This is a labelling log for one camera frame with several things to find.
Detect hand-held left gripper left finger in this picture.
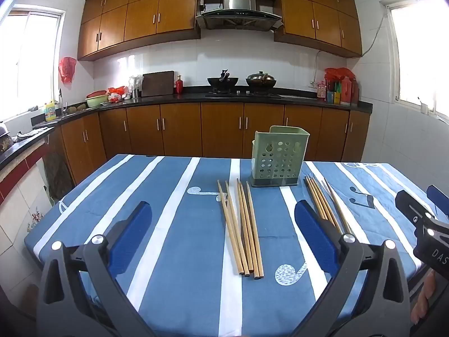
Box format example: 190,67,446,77
35,201,157,337

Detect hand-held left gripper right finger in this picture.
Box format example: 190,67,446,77
294,199,411,337

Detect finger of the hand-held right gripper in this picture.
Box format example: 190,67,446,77
427,185,449,215
395,190,449,278

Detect green perforated utensil holder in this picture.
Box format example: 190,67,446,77
250,125,310,187

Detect person's right hand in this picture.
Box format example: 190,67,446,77
410,273,439,325

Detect blue striped tablecloth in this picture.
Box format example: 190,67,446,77
24,154,449,337

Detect wooden base cabinets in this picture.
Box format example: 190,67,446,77
45,102,370,185

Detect green basin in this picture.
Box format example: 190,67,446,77
86,94,110,108

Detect red and white plastic bags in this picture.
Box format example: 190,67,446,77
107,86,132,103

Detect grey rag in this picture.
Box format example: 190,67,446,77
17,128,48,139

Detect red sauce bottle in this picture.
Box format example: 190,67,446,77
338,77,353,105

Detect black kitchen countertop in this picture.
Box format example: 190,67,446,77
0,86,373,172

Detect dark wooden cutting board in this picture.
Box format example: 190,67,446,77
141,71,175,97

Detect black gas stove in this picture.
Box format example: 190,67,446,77
204,89,282,99

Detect red plastic bag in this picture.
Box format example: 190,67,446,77
323,67,356,85
58,56,77,85

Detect wok with metal lid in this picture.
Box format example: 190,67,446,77
246,71,278,88

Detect black wok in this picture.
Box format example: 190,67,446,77
207,69,239,88

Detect steel range hood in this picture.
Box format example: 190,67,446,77
195,0,284,31

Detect window with white frame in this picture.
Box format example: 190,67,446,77
381,0,449,123
0,4,67,123

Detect white wall cable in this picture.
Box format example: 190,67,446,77
311,5,388,85

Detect wooden wall cabinets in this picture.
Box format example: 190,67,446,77
77,0,363,61

